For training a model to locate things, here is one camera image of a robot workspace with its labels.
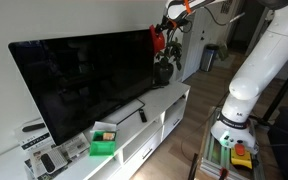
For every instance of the green leafy plant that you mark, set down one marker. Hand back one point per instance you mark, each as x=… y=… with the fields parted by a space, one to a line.
x=171 y=50

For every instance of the white tv stand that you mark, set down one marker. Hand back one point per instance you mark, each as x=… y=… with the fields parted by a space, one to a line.
x=157 y=103

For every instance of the black remote control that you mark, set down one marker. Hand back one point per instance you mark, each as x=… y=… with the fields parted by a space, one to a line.
x=143 y=115

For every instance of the black oblong device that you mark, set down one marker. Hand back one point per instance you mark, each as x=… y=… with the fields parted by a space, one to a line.
x=33 y=127

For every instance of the folded newspaper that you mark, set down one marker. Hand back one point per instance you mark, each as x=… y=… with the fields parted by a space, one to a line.
x=74 y=145

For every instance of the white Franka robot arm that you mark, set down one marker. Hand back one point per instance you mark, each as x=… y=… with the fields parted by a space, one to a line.
x=267 y=63

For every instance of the grey trash can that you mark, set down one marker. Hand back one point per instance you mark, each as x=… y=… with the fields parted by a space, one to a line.
x=208 y=58

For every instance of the green plastic box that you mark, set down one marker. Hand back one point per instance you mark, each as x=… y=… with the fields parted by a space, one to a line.
x=102 y=146

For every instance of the black rod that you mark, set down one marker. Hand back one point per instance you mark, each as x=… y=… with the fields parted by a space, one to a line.
x=192 y=166

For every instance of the aluminium robot base platform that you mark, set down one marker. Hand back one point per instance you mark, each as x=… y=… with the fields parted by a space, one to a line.
x=214 y=156

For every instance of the black tripod pole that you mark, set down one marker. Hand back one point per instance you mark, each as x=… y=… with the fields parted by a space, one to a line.
x=282 y=90

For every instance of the red hat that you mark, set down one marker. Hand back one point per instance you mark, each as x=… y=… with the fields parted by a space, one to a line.
x=157 y=40

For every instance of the white package with black remote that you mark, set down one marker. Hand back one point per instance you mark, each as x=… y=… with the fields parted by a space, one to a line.
x=49 y=161

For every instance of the black flat screen television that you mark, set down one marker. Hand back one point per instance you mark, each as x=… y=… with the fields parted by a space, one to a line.
x=84 y=83

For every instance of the white door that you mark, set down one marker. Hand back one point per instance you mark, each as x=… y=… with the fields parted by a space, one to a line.
x=197 y=43

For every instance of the black case with blue light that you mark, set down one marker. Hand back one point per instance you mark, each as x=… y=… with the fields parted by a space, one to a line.
x=285 y=146

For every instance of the white box with black label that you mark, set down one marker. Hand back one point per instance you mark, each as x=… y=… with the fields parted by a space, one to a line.
x=34 y=138

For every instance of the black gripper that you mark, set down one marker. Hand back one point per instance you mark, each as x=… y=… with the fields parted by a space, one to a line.
x=170 y=26

